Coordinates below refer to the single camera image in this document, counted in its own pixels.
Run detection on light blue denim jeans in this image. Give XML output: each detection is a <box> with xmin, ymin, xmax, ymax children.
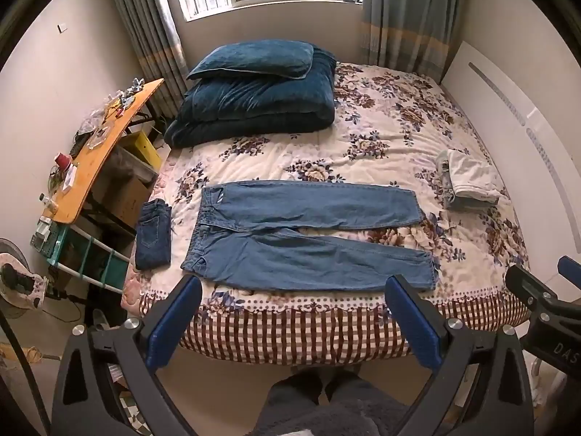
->
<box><xmin>181</xmin><ymin>180</ymin><xmax>437</xmax><ymax>292</ymax></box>

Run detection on white bed headboard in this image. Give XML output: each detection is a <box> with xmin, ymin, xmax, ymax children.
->
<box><xmin>441</xmin><ymin>43</ymin><xmax>580</xmax><ymax>301</ymax></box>

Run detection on folded white grey garment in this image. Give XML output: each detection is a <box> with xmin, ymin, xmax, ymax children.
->
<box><xmin>435</xmin><ymin>150</ymin><xmax>502</xmax><ymax>210</ymax></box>

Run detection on teal metal shelf rack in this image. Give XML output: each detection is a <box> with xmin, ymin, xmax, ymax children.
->
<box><xmin>31</xmin><ymin>217</ymin><xmax>129</xmax><ymax>293</ymax></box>

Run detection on folded dark blue jeans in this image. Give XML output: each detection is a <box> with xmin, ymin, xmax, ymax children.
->
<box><xmin>135</xmin><ymin>199</ymin><xmax>171</xmax><ymax>271</ymax></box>

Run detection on person's dark trousers legs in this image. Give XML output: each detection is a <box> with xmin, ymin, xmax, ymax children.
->
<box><xmin>250</xmin><ymin>367</ymin><xmax>408</xmax><ymax>435</ymax></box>

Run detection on cardboard box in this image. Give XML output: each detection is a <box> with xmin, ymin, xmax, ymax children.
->
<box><xmin>90</xmin><ymin>146</ymin><xmax>158</xmax><ymax>229</ymax></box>

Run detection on floral fleece bed blanket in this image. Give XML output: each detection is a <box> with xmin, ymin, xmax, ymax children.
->
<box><xmin>121</xmin><ymin>63</ymin><xmax>529</xmax><ymax>365</ymax></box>

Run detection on red cup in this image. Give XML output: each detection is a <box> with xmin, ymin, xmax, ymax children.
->
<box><xmin>54</xmin><ymin>153</ymin><xmax>72</xmax><ymax>172</ymax></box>

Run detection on yellow box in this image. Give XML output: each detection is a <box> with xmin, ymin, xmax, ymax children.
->
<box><xmin>118</xmin><ymin>131</ymin><xmax>162</xmax><ymax>171</ymax></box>

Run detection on orange wooden side table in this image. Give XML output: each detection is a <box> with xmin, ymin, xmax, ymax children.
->
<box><xmin>42</xmin><ymin>78</ymin><xmax>164</xmax><ymax>225</ymax></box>

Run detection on right grey curtain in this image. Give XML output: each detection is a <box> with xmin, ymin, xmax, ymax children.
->
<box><xmin>361</xmin><ymin>0</ymin><xmax>464</xmax><ymax>82</ymax></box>

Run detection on grey curtain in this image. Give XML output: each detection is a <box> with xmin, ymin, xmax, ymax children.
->
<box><xmin>361</xmin><ymin>0</ymin><xmax>464</xmax><ymax>82</ymax></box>
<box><xmin>114</xmin><ymin>0</ymin><xmax>188</xmax><ymax>120</ymax></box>

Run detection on dark teal folded comforter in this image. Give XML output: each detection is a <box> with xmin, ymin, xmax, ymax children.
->
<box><xmin>164</xmin><ymin>46</ymin><xmax>337</xmax><ymax>149</ymax></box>

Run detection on dark teal pillow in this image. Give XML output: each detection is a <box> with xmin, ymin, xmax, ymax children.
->
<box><xmin>187</xmin><ymin>40</ymin><xmax>314</xmax><ymax>80</ymax></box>

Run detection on left grey curtain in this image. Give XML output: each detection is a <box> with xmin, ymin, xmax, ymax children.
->
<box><xmin>114</xmin><ymin>0</ymin><xmax>188</xmax><ymax>120</ymax></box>

